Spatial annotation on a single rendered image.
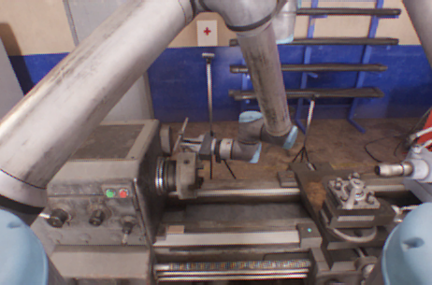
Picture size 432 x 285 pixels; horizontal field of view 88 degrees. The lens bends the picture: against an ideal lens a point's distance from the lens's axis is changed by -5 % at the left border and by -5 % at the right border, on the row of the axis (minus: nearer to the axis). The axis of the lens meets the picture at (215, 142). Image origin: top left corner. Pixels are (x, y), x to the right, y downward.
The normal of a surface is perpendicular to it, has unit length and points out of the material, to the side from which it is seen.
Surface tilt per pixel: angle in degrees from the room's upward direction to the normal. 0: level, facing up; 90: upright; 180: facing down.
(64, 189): 90
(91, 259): 32
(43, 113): 54
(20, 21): 90
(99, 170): 45
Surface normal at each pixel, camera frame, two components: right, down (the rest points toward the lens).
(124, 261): -0.02, -0.47
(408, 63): 0.00, 0.50
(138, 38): 0.61, 0.07
